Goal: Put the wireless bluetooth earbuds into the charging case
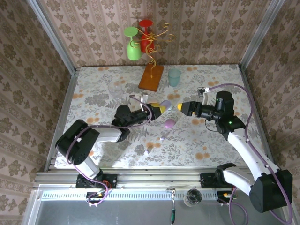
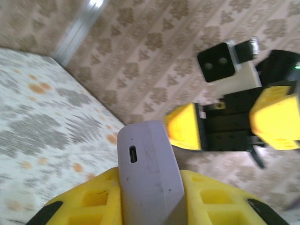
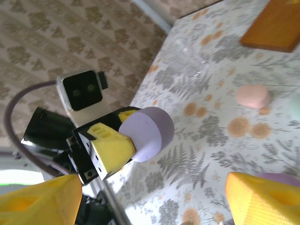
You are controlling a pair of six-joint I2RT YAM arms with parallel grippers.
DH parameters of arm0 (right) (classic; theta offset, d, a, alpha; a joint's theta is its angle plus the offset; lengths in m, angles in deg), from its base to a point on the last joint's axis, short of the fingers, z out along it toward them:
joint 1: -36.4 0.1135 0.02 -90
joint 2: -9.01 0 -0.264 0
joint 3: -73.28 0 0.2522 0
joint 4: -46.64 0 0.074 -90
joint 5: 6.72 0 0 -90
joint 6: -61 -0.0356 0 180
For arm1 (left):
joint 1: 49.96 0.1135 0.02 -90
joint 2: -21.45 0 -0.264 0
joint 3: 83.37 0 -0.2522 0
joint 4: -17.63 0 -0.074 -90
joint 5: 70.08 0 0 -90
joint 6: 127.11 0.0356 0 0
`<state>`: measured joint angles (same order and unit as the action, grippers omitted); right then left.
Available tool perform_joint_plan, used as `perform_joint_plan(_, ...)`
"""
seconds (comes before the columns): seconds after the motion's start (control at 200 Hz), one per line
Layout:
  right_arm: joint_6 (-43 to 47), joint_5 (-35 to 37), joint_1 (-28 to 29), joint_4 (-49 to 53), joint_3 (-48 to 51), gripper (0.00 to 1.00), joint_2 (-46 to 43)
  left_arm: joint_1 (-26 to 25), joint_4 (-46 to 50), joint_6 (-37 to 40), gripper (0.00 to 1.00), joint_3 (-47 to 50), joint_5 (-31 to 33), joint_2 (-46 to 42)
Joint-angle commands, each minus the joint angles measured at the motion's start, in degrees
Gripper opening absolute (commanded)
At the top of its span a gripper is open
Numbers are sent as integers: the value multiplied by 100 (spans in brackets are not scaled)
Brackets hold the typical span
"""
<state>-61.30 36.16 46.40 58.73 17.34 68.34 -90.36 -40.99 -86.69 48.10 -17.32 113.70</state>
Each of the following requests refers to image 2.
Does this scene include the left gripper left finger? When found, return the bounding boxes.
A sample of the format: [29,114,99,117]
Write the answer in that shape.
[24,166,124,225]

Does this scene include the pale lavender earbud case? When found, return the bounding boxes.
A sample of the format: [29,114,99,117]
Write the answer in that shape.
[116,120,189,225]

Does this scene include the aluminium frame post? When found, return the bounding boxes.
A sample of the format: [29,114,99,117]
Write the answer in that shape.
[53,0,110,68]

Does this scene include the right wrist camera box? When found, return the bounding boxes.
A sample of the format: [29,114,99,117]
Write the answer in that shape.
[196,38,263,99]

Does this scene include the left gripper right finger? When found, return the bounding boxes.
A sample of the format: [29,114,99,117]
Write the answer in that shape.
[180,169,291,225]

